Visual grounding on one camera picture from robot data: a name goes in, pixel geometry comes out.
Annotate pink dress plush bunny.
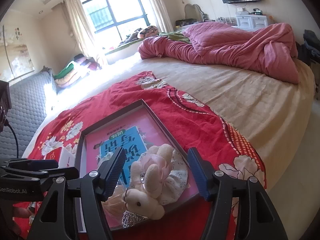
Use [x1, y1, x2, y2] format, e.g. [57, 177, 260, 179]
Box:
[121, 144, 174, 228]

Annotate peach soft puff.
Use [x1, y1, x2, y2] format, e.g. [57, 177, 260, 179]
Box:
[102, 185, 125, 220]

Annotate person's left hand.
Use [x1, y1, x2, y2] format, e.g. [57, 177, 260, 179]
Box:
[9, 206, 32, 235]

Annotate red floral blanket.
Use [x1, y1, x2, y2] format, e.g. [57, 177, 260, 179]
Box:
[23, 72, 266, 239]

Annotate white floral scrunchie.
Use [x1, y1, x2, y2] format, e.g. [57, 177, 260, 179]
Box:
[130, 144, 188, 206]

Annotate grey shallow box tray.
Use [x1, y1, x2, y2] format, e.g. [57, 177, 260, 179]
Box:
[74, 99, 201, 233]

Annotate red tissue box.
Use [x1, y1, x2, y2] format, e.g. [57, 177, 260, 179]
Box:
[44, 146, 75, 168]

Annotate pink and blue book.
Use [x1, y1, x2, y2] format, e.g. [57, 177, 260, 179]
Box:
[76, 101, 199, 230]

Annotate grey quilted headboard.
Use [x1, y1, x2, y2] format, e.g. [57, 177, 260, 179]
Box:
[1, 68, 57, 158]

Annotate beige bed sheet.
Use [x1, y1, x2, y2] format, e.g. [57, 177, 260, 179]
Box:
[44, 54, 315, 189]

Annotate stack of folded blankets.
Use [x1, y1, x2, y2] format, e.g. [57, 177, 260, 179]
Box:
[53, 54, 101, 89]

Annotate pink quilted comforter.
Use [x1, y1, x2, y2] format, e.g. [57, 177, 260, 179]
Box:
[138, 22, 299, 84]

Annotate clothes on window sill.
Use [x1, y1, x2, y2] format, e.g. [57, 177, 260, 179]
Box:
[119, 25, 159, 46]

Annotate white drawer cabinet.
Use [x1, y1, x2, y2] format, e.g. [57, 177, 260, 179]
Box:
[236, 15, 269, 31]

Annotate heart shaped mirror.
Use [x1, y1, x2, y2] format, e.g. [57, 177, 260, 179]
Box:
[184, 4, 204, 22]

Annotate dark clothes pile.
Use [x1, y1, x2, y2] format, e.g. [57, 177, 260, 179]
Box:
[296, 30, 320, 66]

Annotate cream curtain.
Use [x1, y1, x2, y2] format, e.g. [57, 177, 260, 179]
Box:
[64, 0, 95, 57]

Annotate black cable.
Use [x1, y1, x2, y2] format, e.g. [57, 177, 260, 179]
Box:
[3, 118, 20, 158]

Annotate wall painting panel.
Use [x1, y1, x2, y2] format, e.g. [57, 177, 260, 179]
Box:
[1, 24, 35, 82]

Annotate window with dark frame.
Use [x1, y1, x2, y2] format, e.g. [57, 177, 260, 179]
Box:
[82, 0, 150, 34]

